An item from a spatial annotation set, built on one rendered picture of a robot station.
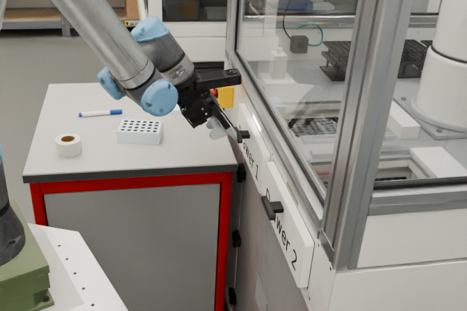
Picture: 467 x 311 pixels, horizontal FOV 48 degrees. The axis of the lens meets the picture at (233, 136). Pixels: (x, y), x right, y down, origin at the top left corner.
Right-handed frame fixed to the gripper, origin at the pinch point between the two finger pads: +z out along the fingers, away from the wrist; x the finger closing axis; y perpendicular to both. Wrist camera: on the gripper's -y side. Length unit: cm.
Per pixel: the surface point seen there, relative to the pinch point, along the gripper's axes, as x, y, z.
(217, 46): -80, -5, 9
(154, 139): -22.8, 23.3, 0.5
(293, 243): 40.5, -1.3, 4.8
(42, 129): -36, 52, -17
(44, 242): 19, 46, -13
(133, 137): -24.0, 28.2, -3.4
